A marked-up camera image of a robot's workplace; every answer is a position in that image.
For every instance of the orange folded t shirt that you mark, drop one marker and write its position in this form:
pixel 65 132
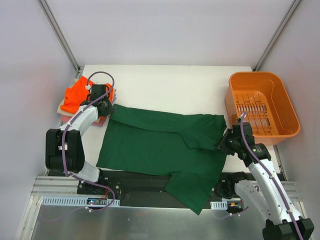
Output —
pixel 75 97

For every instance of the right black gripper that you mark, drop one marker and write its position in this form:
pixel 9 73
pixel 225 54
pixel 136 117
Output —
pixel 225 140

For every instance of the white cable duct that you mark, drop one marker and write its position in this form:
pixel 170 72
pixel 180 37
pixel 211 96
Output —
pixel 74 201
pixel 219 205

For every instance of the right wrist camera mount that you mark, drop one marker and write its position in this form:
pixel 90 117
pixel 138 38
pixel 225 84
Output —
pixel 244 117

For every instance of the right white cable duct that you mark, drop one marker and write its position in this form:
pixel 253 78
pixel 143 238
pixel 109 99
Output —
pixel 219 205

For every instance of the dark green t shirt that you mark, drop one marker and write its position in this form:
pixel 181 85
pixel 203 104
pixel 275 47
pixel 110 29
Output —
pixel 182 147

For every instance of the right aluminium frame post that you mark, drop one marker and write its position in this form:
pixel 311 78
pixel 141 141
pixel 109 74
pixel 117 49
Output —
pixel 293 7

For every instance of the left aluminium frame post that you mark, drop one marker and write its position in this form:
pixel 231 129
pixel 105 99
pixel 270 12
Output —
pixel 58 33

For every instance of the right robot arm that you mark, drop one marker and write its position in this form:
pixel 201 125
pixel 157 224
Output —
pixel 282 219

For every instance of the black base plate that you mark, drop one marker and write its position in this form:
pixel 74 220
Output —
pixel 141 190

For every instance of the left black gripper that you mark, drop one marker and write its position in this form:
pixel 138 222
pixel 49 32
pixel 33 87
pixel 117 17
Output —
pixel 106 107

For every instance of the beige folded t shirt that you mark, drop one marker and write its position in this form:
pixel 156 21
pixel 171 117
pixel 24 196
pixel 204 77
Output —
pixel 61 108

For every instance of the left white cable duct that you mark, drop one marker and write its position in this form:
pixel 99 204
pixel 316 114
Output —
pixel 74 201

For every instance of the aluminium frame post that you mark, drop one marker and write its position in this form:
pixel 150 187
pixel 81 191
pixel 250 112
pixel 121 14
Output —
pixel 58 33
pixel 293 7

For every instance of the orange plastic basket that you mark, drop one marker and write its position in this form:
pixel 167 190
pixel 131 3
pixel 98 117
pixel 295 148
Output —
pixel 262 95

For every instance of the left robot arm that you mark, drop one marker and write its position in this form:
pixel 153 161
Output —
pixel 64 151

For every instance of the pink folded t shirt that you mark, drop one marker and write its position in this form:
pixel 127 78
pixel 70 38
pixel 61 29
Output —
pixel 99 122

